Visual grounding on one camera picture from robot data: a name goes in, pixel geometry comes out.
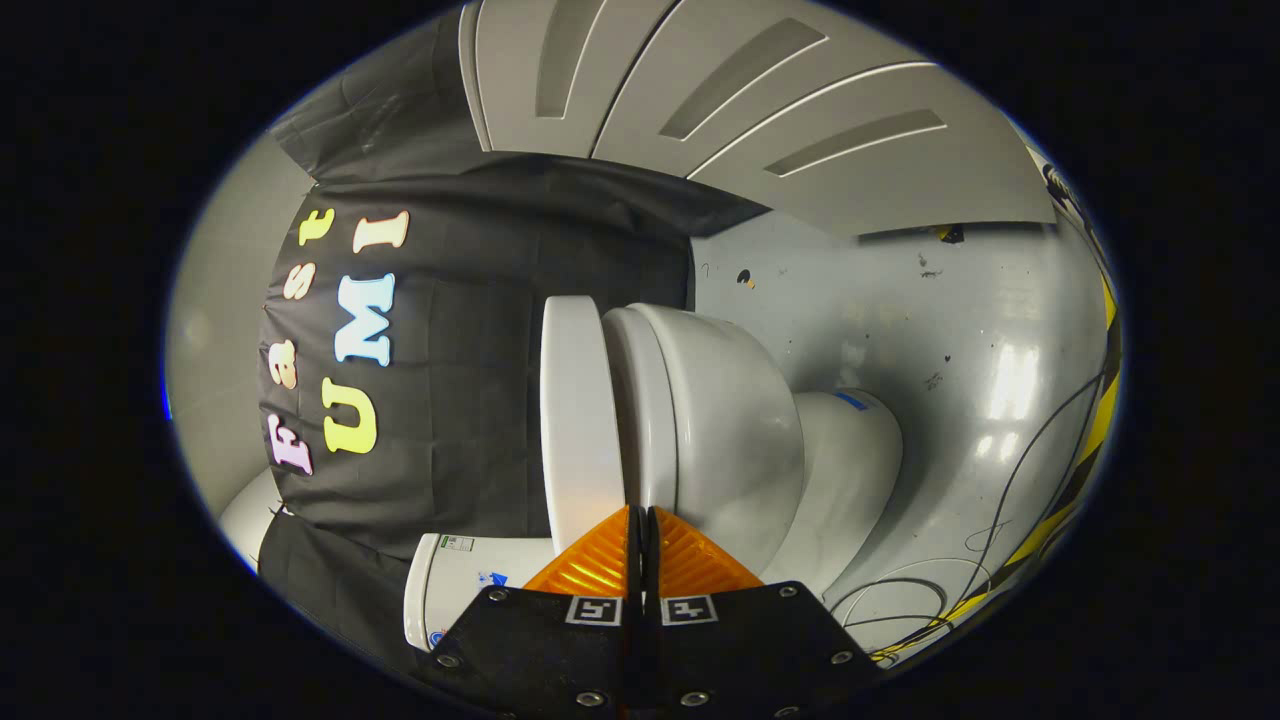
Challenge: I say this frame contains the white ceramic toilet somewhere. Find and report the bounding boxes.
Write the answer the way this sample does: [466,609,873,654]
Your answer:
[403,302,904,653]

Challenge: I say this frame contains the yellow black floor tape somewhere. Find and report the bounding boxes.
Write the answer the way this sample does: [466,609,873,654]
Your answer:
[870,140,1123,666]

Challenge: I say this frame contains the grey drawer cabinet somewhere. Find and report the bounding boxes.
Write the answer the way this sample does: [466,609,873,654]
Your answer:
[458,0,1058,239]

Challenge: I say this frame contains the thin black floor cables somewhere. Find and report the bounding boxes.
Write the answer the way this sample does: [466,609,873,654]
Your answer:
[828,370,1111,663]

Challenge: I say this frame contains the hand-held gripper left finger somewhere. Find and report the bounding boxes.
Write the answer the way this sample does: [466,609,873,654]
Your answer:
[415,505,643,720]

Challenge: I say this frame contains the white toilet lid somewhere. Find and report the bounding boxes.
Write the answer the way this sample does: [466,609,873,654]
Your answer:
[540,295,627,557]

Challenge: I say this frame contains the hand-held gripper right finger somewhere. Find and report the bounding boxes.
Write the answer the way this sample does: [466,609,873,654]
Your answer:
[640,507,883,720]

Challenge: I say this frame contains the black backdrop cloth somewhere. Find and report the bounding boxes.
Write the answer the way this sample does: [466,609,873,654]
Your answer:
[258,10,771,666]

